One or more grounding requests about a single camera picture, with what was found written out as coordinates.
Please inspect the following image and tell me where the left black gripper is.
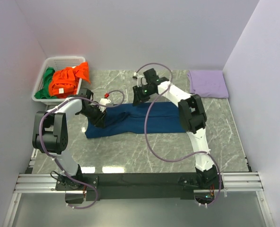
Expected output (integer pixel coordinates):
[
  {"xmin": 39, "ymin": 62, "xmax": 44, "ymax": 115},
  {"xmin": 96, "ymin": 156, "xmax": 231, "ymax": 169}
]
[{"xmin": 79, "ymin": 104, "xmax": 107, "ymax": 129}]

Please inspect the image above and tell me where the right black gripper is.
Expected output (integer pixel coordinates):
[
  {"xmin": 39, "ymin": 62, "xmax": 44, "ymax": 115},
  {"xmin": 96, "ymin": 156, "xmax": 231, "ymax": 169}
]
[{"xmin": 133, "ymin": 84, "xmax": 156, "ymax": 106}]

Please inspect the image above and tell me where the blue t shirt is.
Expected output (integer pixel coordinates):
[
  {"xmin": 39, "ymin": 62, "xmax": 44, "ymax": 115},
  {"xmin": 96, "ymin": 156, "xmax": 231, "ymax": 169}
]
[{"xmin": 85, "ymin": 102, "xmax": 185, "ymax": 139}]

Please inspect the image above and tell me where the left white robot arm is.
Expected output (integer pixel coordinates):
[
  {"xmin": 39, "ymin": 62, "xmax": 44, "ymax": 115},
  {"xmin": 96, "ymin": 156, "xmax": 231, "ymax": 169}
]
[{"xmin": 32, "ymin": 88, "xmax": 113, "ymax": 190}]

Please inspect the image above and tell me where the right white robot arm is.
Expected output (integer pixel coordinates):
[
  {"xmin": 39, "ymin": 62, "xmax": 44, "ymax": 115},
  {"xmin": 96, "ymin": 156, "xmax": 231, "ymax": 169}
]
[{"xmin": 133, "ymin": 69, "xmax": 222, "ymax": 189}]

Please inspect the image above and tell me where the orange t shirt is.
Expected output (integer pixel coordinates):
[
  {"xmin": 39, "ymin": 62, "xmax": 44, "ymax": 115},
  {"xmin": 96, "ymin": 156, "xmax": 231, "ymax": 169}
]
[{"xmin": 48, "ymin": 62, "xmax": 90, "ymax": 99}]

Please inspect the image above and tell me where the green t shirt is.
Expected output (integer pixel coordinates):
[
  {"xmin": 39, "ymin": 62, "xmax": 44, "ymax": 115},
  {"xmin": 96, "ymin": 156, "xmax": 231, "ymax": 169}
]
[{"xmin": 34, "ymin": 67, "xmax": 57, "ymax": 99}]

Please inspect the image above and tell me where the white plastic laundry basket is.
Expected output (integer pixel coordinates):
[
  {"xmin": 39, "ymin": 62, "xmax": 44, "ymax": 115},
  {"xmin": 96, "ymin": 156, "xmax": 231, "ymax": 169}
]
[{"xmin": 32, "ymin": 56, "xmax": 86, "ymax": 105}]

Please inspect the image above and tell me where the folded purple t shirt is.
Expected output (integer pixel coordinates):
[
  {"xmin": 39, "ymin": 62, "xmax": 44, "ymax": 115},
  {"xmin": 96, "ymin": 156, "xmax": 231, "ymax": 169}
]
[{"xmin": 187, "ymin": 70, "xmax": 229, "ymax": 99}]

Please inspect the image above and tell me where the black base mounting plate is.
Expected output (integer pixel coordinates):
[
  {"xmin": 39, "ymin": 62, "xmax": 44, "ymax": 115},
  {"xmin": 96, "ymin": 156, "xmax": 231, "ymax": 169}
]
[{"xmin": 55, "ymin": 173, "xmax": 224, "ymax": 203}]

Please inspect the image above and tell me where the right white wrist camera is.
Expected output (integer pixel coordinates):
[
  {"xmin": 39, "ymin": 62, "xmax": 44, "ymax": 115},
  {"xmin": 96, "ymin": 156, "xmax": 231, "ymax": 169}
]
[{"xmin": 132, "ymin": 72, "xmax": 145, "ymax": 87}]

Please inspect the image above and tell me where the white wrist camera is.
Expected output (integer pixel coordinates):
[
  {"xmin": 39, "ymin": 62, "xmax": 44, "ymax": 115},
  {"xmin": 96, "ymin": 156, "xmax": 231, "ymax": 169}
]
[
  {"xmin": 99, "ymin": 93, "xmax": 114, "ymax": 112},
  {"xmin": 132, "ymin": 72, "xmax": 145, "ymax": 87}
]

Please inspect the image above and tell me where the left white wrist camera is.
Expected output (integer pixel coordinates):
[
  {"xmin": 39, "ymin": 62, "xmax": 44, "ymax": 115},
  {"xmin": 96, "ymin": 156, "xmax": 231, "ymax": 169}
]
[{"xmin": 99, "ymin": 93, "xmax": 114, "ymax": 112}]

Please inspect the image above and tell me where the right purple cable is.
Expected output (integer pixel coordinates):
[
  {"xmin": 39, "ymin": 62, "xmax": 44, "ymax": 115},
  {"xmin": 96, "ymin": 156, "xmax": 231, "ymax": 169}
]
[{"xmin": 135, "ymin": 62, "xmax": 223, "ymax": 210}]

